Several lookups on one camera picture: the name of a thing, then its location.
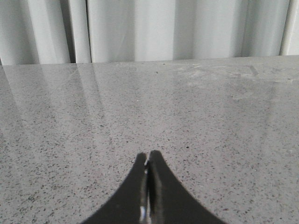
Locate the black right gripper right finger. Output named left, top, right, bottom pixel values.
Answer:
left=148, top=150, right=224, bottom=224

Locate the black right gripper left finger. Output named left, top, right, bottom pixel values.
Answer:
left=83, top=153, right=148, bottom=224

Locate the pale green pleated curtain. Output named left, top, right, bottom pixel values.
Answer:
left=0, top=0, right=299, bottom=65

